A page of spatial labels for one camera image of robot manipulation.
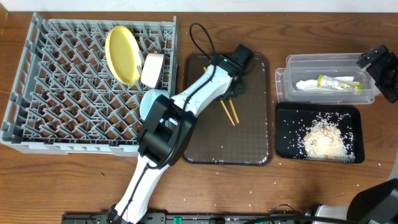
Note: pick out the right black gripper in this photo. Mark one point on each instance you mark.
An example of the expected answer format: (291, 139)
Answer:
(376, 69)

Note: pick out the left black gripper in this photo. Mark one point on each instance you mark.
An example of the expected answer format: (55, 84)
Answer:
(235, 89)

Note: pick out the wooden chopstick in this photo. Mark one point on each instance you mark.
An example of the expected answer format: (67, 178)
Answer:
(234, 111)
(227, 112)

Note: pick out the green snack wrapper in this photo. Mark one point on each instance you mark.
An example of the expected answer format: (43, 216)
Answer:
(328, 83)

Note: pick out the white napkin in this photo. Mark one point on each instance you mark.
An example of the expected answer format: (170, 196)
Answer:
(312, 85)

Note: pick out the white bowl with food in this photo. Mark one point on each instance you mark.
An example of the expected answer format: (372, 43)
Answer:
(152, 69)

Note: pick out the light blue bowl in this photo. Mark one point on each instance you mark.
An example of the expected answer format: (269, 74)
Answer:
(148, 99)

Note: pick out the yellow round plate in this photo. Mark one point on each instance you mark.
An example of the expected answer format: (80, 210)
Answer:
(122, 55)

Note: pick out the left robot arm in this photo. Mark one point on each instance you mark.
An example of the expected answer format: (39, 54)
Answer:
(169, 126)

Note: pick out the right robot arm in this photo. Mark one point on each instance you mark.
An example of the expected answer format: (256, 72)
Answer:
(377, 204)

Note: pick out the clear plastic waste bin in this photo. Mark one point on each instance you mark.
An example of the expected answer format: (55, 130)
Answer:
(310, 66)

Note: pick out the black waste tray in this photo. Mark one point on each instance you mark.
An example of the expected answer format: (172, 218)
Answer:
(288, 116)

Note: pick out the grey plastic dishwasher rack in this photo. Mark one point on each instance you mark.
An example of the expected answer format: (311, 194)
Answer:
(64, 98)

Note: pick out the dark brown serving tray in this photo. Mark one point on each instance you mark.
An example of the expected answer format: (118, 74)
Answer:
(251, 142)

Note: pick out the rice and food scraps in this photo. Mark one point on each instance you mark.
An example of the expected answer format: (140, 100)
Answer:
(328, 137)

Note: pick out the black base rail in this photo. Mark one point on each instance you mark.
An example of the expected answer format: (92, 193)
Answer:
(161, 218)

